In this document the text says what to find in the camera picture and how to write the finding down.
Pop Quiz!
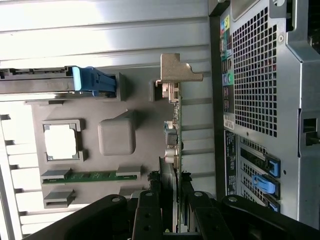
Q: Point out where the blue slot latch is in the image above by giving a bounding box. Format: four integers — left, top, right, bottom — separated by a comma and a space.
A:
251, 174, 281, 199
267, 154, 281, 177
268, 199, 281, 213

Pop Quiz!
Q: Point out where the green RAM stick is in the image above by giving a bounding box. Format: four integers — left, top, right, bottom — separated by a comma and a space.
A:
42, 170, 138, 185

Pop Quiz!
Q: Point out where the grey parts rack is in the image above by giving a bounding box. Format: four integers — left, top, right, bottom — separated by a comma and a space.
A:
24, 72, 181, 210

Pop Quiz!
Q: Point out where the silver CPU chip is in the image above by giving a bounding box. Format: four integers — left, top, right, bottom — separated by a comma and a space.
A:
43, 124, 78, 160

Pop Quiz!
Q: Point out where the blue disk carrier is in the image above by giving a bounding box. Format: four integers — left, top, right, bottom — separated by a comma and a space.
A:
0, 66, 117, 99

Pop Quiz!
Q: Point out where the open black PC case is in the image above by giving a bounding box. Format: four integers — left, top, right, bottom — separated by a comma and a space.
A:
207, 0, 320, 223

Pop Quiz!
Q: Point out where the silver hard disk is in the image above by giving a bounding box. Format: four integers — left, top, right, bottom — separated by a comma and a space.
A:
0, 74, 76, 94

